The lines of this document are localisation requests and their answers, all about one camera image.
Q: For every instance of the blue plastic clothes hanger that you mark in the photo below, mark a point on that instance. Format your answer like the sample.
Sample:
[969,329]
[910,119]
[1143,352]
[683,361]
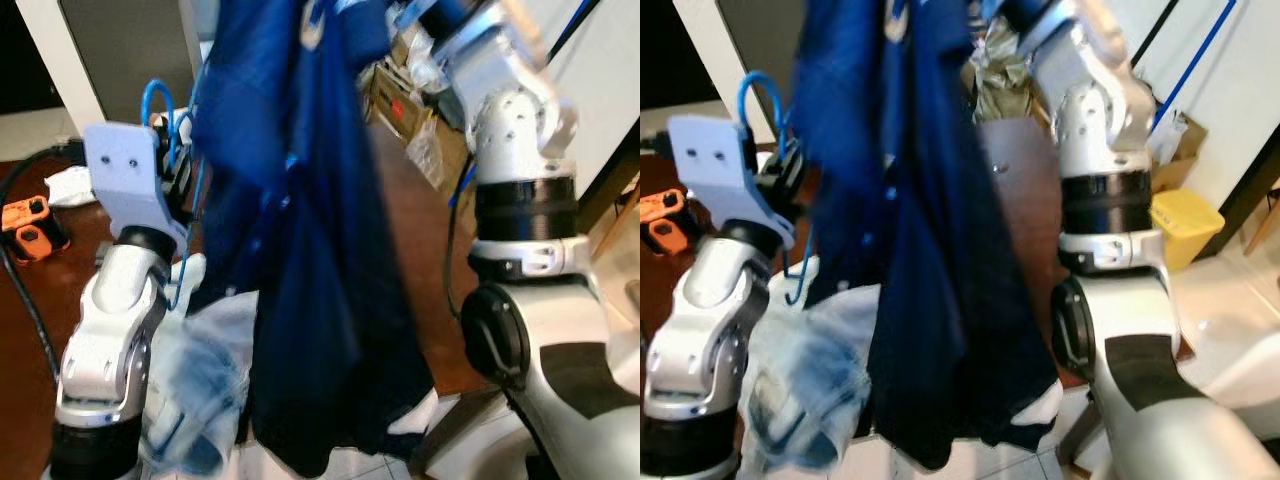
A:
[146,100]
[743,95]

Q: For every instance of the navy blue shirt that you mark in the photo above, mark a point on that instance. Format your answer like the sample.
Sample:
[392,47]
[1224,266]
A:
[300,250]
[920,250]

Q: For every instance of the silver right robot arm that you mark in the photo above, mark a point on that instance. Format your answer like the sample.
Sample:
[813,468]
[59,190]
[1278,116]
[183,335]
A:
[1100,120]
[510,130]

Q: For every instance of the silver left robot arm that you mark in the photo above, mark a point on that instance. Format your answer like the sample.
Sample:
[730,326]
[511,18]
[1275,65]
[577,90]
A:
[105,330]
[700,330]

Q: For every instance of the white crumpled cloth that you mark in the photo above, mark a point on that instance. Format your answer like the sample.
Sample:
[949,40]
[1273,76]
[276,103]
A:
[70,185]

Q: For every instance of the orange black device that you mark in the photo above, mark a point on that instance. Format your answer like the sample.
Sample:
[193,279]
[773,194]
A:
[30,225]
[665,220]

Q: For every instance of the cardboard box with plastic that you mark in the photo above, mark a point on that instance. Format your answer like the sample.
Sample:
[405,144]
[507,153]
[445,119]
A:
[400,110]
[1000,90]

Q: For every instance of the open brown cardboard box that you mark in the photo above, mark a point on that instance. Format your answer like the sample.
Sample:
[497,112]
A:
[1185,150]

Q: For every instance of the yellow plastic bin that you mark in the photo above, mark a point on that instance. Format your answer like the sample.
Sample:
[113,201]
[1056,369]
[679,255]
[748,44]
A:
[1185,225]

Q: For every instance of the blue pole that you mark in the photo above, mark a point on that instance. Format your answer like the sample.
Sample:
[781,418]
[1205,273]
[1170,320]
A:
[1196,62]

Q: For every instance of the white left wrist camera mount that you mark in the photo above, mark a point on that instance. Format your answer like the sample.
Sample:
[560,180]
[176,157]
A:
[715,165]
[125,170]

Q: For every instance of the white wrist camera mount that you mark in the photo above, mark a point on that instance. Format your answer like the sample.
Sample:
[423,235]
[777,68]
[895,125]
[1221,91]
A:
[410,10]
[715,165]
[125,170]

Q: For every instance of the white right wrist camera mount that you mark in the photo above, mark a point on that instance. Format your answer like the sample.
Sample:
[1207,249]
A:
[410,10]

